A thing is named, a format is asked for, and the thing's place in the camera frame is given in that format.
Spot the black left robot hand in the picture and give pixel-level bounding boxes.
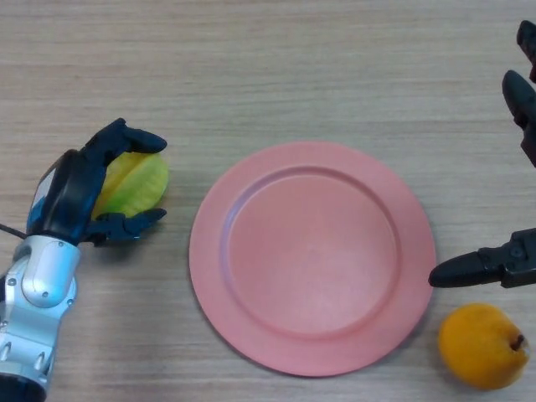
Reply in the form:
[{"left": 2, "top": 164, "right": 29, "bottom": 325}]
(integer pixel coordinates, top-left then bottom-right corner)
[{"left": 25, "top": 117, "right": 168, "bottom": 248}]

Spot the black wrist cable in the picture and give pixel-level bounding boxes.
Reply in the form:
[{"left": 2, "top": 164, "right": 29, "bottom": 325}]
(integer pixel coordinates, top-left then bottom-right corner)
[{"left": 0, "top": 223, "right": 27, "bottom": 241}]

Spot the pink round plate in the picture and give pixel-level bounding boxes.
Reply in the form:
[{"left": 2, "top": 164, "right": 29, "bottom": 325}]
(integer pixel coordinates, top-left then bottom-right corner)
[{"left": 188, "top": 141, "right": 437, "bottom": 378}]

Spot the orange yellow pear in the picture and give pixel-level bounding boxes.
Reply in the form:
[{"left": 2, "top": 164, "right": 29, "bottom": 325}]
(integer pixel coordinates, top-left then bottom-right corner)
[{"left": 437, "top": 302, "right": 531, "bottom": 391}]

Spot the yellow green starfruit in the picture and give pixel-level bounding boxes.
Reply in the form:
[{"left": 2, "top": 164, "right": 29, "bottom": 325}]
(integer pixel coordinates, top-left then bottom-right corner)
[{"left": 90, "top": 152, "right": 171, "bottom": 219}]

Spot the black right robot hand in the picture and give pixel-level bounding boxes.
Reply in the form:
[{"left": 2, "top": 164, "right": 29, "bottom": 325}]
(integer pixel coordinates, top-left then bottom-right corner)
[{"left": 428, "top": 19, "right": 536, "bottom": 290}]

